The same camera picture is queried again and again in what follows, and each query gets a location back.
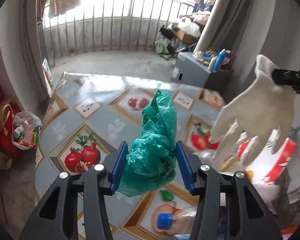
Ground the grey curtain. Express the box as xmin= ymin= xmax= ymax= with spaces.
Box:
xmin=194 ymin=0 xmax=251 ymax=52

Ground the white cotton glove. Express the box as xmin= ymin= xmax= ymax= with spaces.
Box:
xmin=209 ymin=54 xmax=295 ymax=166

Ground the blue detergent bottle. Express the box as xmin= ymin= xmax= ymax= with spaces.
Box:
xmin=212 ymin=49 xmax=228 ymax=72

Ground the grey cabinet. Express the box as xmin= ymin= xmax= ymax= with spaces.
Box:
xmin=170 ymin=51 xmax=235 ymax=95

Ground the green plastic bag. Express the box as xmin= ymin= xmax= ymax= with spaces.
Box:
xmin=119 ymin=90 xmax=177 ymax=197

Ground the metal balcony railing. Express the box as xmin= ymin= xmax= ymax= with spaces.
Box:
xmin=38 ymin=0 xmax=194 ymax=67

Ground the clear bag of trash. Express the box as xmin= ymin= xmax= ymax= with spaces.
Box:
xmin=12 ymin=111 xmax=42 ymax=151

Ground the red and white paper bag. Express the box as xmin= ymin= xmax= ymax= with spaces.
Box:
xmin=245 ymin=138 xmax=298 ymax=185

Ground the Pepsi plastic bottle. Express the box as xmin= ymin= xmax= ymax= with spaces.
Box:
xmin=156 ymin=207 xmax=197 ymax=235

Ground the cardboard box on balcony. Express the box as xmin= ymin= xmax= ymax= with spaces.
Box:
xmin=175 ymin=29 xmax=199 ymax=44

